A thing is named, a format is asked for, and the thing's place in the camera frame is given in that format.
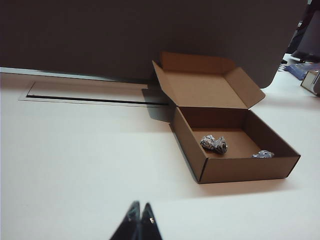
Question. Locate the blue plastic bag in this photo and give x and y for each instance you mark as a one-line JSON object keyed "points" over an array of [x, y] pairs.
{"points": [[300, 68]]}

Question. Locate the blue-printed paper ball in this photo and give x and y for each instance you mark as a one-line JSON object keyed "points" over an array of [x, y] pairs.
{"points": [[212, 143], [262, 154]]}

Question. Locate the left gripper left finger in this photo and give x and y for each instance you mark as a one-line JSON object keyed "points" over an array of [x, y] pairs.
{"points": [[128, 225]]}

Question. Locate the brown open cardboard box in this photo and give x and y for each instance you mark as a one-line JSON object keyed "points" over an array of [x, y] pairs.
{"points": [[250, 167]]}

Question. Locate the wide grey desk partition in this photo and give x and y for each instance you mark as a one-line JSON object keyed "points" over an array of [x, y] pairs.
{"points": [[100, 37]]}

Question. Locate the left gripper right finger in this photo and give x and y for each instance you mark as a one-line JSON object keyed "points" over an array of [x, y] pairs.
{"points": [[150, 225]]}

